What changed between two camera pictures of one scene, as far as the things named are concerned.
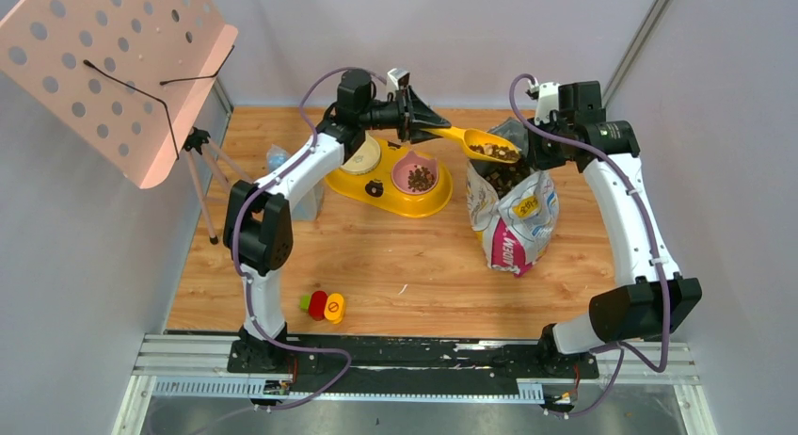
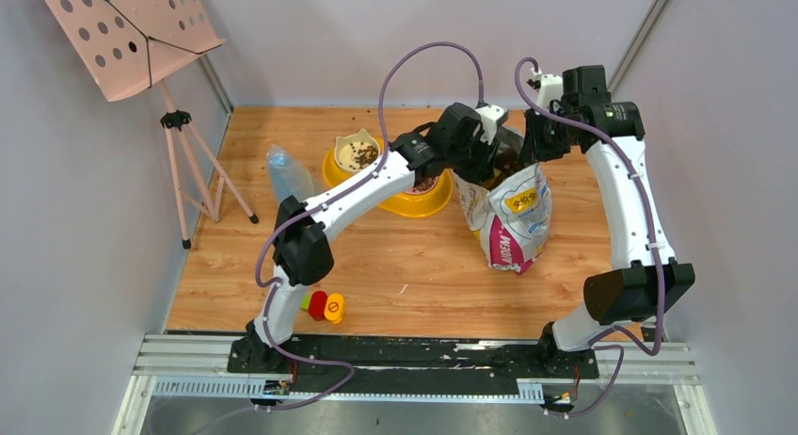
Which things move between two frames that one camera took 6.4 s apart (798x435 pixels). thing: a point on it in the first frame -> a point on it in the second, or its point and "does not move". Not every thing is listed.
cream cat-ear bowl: [365, 158] does not move
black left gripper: [404, 114] -> [476, 160]
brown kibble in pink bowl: [420, 178] does not move
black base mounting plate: [375, 364] does not move
